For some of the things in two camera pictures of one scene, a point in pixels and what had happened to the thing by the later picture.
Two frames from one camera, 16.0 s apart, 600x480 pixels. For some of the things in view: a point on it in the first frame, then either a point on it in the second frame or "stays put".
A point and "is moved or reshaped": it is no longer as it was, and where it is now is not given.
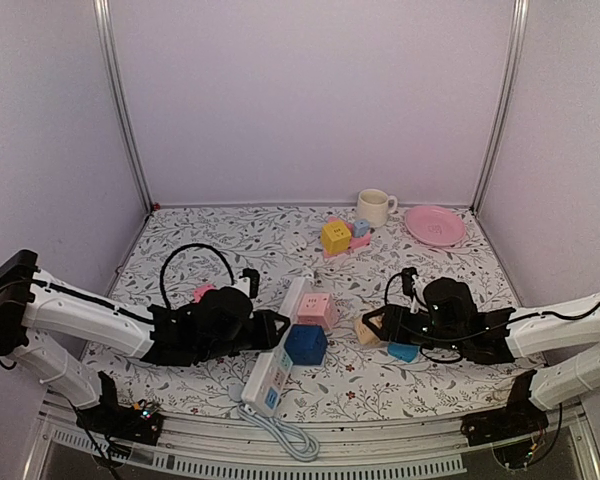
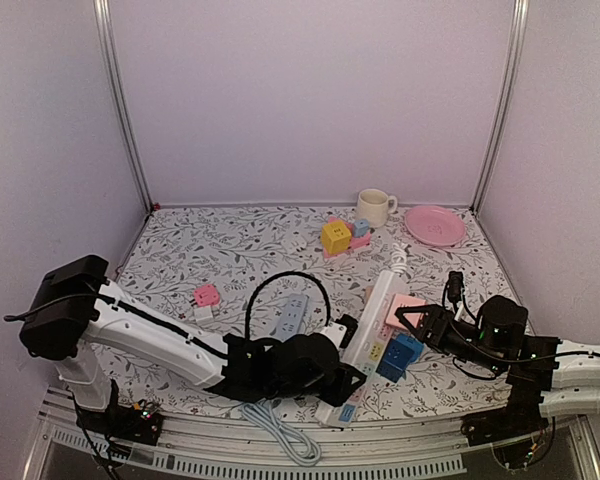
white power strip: [266, 384] -> [363, 350]
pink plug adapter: [198, 292] stays put
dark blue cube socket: [306, 344] is moved or reshaped
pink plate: [435, 226] stays put
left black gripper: [267, 336] -> [341, 388]
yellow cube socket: [336, 237] stays put
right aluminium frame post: [520, 27] stays put
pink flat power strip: [355, 242] stays put
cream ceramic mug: [375, 205] stays put
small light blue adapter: [360, 227] stays put
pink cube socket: [316, 309] is moved or reshaped
